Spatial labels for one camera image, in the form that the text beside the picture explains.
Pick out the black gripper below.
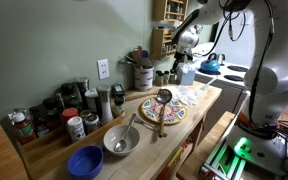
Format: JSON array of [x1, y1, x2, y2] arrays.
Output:
[[170, 51, 189, 76]]

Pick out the green herb jar black cap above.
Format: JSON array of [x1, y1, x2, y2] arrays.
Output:
[[169, 70, 179, 85]]

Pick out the dark bottle black cap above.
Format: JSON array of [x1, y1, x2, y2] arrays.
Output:
[[60, 83, 78, 110]]

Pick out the dark sauce bottle white label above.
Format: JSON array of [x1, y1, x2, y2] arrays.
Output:
[[28, 105, 50, 138]]

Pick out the red hot sauce bottle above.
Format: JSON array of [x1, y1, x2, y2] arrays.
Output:
[[12, 112, 38, 145]]

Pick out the white tissue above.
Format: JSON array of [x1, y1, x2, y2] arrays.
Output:
[[181, 62, 193, 74]]

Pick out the small shaker black cap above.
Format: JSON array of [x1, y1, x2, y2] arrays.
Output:
[[163, 70, 171, 85], [154, 70, 165, 87]]

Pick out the light blue tissue box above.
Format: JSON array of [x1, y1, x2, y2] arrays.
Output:
[[176, 68, 197, 87]]

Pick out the crumpled white cloth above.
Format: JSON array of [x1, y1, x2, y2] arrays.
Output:
[[172, 84, 199, 108]]

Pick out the wooden spoon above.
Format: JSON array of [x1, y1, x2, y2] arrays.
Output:
[[147, 49, 156, 64]]

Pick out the blue kettle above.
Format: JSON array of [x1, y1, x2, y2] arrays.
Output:
[[198, 52, 223, 75]]

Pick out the white red utensil crock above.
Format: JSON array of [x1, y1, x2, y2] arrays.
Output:
[[133, 65, 155, 92]]

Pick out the white plastic spatula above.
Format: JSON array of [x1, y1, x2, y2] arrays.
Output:
[[195, 76, 219, 98]]

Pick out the dark blue spoon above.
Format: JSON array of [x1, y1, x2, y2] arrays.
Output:
[[139, 49, 150, 60]]

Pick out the wooden spatula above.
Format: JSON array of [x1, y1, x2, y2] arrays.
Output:
[[130, 48, 144, 68]]

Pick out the colourful patterned ceramic plate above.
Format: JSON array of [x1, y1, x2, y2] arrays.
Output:
[[138, 96, 188, 126]]

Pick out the metal kitchen utensil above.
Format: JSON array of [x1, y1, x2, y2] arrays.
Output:
[[118, 57, 137, 67]]

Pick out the white stove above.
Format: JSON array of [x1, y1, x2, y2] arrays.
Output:
[[183, 42, 252, 141]]

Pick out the black stove burner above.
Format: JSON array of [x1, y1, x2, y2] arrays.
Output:
[[223, 74, 245, 83], [226, 64, 250, 73]]

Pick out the small black device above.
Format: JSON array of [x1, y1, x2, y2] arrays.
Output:
[[111, 83, 126, 98]]

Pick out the metal fork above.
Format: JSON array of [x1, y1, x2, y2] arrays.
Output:
[[133, 117, 161, 134]]

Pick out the small labelled jar black lid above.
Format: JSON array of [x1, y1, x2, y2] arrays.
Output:
[[112, 95, 127, 118]]

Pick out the steel pepper grinder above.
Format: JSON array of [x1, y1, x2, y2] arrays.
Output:
[[96, 84, 115, 125]]

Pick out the white ceramic bowl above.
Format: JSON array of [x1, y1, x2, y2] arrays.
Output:
[[102, 124, 141, 157]]

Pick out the metal spoon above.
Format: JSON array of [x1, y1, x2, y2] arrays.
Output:
[[113, 112, 138, 153]]

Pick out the steel canister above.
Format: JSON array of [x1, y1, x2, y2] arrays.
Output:
[[74, 77, 90, 109]]

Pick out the small glass jar dark lid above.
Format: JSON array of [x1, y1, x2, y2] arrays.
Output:
[[83, 114, 102, 135]]

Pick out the small jar brass lid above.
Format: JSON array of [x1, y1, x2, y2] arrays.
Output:
[[79, 109, 92, 120]]

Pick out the red lid jar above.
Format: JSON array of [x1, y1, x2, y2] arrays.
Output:
[[61, 107, 80, 126]]

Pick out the white shaker blue print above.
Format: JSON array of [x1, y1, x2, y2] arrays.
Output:
[[66, 116, 87, 144]]

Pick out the dark jar black lid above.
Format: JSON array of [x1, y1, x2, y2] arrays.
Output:
[[42, 97, 62, 124]]

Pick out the blue plastic bowl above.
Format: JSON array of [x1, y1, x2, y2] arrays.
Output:
[[66, 144, 105, 180]]

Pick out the clear glass jar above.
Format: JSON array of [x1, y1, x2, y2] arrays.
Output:
[[7, 107, 32, 126]]

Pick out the metal ladle wooden handle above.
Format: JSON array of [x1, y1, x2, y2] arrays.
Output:
[[155, 88, 174, 139]]

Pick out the wooden wall spice rack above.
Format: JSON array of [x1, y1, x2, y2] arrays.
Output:
[[152, 0, 189, 23], [150, 27, 180, 62]]

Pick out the white wall outlet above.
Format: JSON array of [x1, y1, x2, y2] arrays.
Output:
[[96, 58, 111, 81]]

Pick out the aluminium base frame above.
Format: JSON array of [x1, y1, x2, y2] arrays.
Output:
[[198, 133, 249, 180]]

